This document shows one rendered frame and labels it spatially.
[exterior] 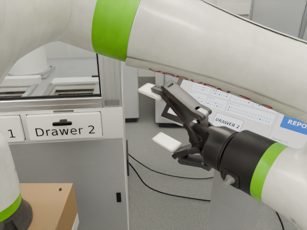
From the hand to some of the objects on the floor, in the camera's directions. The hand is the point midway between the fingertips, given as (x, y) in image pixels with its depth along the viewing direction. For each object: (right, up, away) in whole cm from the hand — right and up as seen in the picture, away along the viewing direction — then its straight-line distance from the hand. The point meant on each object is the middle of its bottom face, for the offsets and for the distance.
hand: (153, 115), depth 58 cm
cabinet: (-68, -64, +128) cm, 159 cm away
